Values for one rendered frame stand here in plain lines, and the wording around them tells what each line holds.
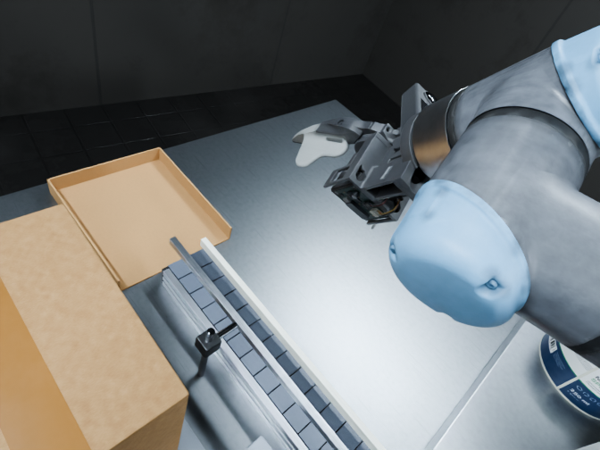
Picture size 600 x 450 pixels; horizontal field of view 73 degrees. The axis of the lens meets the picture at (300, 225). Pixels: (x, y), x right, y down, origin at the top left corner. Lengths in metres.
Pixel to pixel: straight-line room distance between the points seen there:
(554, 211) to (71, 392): 0.42
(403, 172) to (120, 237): 0.69
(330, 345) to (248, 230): 0.32
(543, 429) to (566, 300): 0.75
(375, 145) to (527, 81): 0.17
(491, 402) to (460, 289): 0.71
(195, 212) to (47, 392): 0.60
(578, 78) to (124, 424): 0.44
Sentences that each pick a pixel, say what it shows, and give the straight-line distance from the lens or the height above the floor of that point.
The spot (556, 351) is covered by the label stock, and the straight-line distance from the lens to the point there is 1.03.
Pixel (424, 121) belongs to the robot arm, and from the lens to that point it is 0.36.
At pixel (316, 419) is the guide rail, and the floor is 0.96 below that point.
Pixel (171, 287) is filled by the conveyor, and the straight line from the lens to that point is 0.82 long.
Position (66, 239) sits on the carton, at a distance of 0.57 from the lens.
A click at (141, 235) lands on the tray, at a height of 0.83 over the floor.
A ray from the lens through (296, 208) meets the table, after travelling 1.05.
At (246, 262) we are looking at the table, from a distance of 0.91.
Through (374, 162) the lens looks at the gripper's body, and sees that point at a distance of 0.42.
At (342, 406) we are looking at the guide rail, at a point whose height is 0.91.
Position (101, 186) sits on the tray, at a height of 0.83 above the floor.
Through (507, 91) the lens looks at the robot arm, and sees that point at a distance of 0.29.
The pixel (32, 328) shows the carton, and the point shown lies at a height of 1.12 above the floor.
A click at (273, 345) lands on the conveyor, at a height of 0.88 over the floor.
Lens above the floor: 1.56
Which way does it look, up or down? 46 degrees down
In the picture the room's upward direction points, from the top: 22 degrees clockwise
